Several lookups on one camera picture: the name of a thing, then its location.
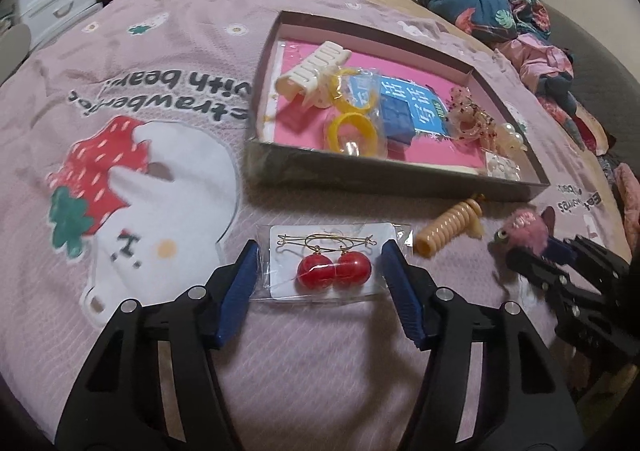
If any pink fuzzy hair clip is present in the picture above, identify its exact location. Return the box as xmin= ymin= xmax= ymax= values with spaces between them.
xmin=492 ymin=206 xmax=557 ymax=253

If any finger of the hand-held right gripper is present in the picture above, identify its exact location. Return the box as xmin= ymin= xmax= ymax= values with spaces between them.
xmin=547 ymin=235 xmax=632 ymax=278
xmin=505 ymin=250 xmax=602 ymax=313

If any brown shallow cardboard box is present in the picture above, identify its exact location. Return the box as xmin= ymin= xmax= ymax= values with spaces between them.
xmin=243 ymin=10 xmax=551 ymax=204

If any pearl flower hair clip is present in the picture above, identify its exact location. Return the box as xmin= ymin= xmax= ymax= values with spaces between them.
xmin=495 ymin=122 xmax=528 ymax=164

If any pink cloth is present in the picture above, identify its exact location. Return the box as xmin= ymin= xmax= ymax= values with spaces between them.
xmin=614 ymin=164 xmax=640 ymax=252

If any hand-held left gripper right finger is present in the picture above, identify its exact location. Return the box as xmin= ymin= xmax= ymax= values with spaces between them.
xmin=381 ymin=238 xmax=587 ymax=451

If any pink printed blanket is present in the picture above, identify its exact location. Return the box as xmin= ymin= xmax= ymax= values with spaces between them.
xmin=0 ymin=0 xmax=631 ymax=451

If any small blue box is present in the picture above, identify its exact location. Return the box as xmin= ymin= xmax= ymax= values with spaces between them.
xmin=377 ymin=94 xmax=418 ymax=157

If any red patterned pillow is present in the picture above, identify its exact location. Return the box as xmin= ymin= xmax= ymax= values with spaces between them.
xmin=537 ymin=96 xmax=618 ymax=157

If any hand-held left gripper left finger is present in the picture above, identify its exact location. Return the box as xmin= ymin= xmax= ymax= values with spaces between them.
xmin=54 ymin=238 xmax=261 ymax=451

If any cream hair claw clip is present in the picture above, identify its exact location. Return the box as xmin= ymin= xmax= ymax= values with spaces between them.
xmin=272 ymin=41 xmax=348 ymax=109

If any small white earring card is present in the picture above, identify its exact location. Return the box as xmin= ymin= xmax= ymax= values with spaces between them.
xmin=484 ymin=152 xmax=522 ymax=180

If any packet of yellow rings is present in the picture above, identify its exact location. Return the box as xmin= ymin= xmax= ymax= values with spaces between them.
xmin=325 ymin=66 xmax=391 ymax=159

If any teal floral quilt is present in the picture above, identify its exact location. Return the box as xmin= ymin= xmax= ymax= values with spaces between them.
xmin=407 ymin=0 xmax=578 ymax=107

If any tan spiral hair tie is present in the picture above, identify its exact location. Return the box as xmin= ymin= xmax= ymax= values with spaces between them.
xmin=414 ymin=196 xmax=485 ymax=258

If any red ball earrings card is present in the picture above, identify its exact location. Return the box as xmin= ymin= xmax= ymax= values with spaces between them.
xmin=250 ymin=221 xmax=413 ymax=304

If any orange beaded scrunchie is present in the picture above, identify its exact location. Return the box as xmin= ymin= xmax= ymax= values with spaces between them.
xmin=472 ymin=118 xmax=506 ymax=152
xmin=445 ymin=86 xmax=488 ymax=144

